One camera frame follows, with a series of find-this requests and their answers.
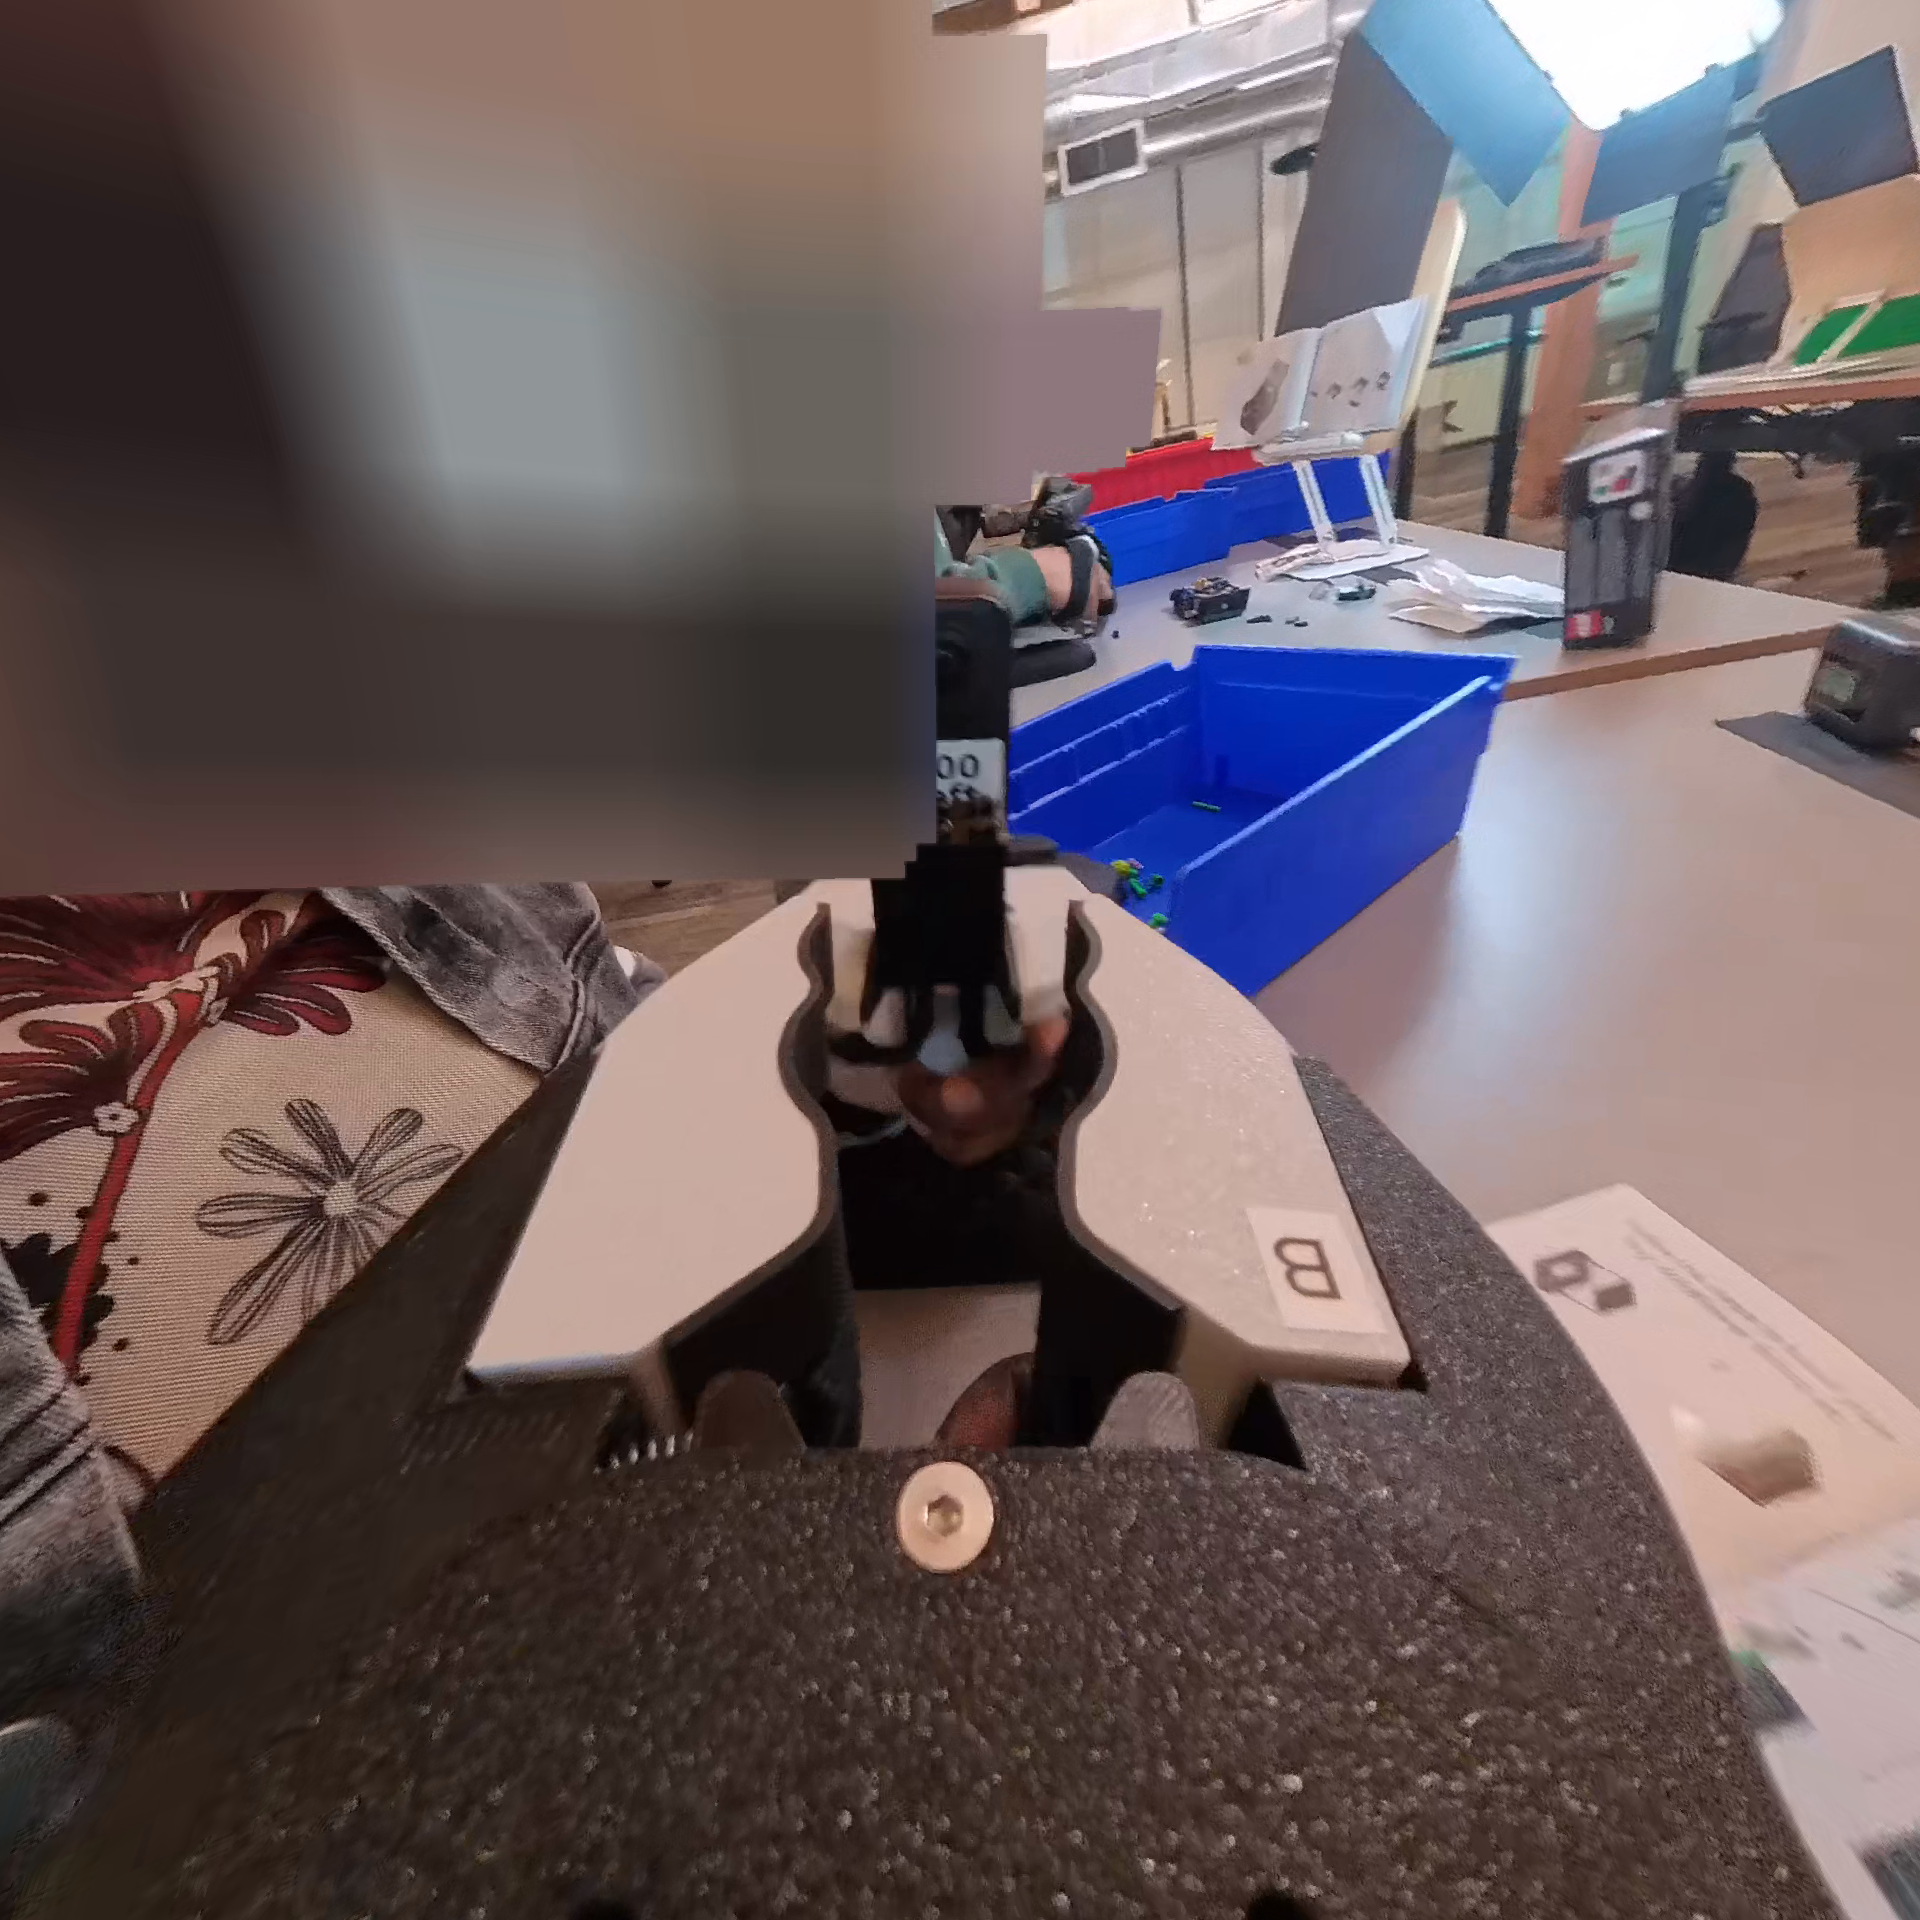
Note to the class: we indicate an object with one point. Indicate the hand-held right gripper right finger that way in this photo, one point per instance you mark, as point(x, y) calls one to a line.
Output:
point(1199, 1143)

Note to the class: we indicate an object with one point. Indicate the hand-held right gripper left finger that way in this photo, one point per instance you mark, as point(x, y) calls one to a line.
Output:
point(674, 1174)

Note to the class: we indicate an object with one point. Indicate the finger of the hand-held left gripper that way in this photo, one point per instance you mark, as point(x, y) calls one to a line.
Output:
point(863, 977)
point(1043, 958)

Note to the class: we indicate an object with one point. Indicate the black lego block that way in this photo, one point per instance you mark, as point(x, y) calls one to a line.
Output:
point(947, 931)

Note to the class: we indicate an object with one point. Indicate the another person's forearm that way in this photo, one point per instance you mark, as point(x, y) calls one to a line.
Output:
point(1005, 575)

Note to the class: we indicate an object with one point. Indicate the cluster of green lego pieces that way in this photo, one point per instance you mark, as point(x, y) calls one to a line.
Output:
point(1140, 887)

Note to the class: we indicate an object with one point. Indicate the small lego model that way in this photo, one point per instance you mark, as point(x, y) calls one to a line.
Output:
point(1216, 603)

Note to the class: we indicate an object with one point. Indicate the lego instruction booklet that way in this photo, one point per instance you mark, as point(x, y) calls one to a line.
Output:
point(1720, 1352)

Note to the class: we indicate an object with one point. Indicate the person's left hand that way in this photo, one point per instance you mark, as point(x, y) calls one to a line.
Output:
point(982, 1120)

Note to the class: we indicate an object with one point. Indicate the small blue plastic bin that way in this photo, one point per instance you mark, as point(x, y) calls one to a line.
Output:
point(1169, 533)

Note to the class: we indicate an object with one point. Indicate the red plastic bin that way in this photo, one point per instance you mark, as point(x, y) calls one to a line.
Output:
point(1154, 476)

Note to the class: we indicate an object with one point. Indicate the large blue plastic bin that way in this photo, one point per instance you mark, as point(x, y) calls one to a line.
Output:
point(1355, 777)

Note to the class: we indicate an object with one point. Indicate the white book stand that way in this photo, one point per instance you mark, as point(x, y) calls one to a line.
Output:
point(1327, 496)

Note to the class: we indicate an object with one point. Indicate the open book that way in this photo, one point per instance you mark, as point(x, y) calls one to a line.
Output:
point(1322, 379)

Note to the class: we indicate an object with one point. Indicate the white plastic bags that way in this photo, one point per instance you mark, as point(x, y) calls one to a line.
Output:
point(1478, 597)

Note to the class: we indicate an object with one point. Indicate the tall black box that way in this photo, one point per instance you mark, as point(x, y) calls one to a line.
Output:
point(1622, 556)

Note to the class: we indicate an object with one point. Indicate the standing desk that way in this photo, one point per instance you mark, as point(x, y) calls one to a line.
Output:
point(1527, 287)

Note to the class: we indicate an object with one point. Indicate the black mat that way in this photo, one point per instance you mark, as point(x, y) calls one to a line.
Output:
point(1785, 747)

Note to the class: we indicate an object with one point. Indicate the grey label printer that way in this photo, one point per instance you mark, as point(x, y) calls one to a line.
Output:
point(1865, 682)

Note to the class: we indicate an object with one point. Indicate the studio light with barn doors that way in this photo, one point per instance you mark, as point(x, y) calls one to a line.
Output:
point(1651, 45)

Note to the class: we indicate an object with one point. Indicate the cardboard box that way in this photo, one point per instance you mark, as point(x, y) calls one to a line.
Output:
point(1811, 267)

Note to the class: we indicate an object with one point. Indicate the wall air vent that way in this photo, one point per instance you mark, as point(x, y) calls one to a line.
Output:
point(1104, 161)

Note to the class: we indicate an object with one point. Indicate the wooden post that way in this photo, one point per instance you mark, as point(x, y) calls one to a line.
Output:
point(1558, 332)

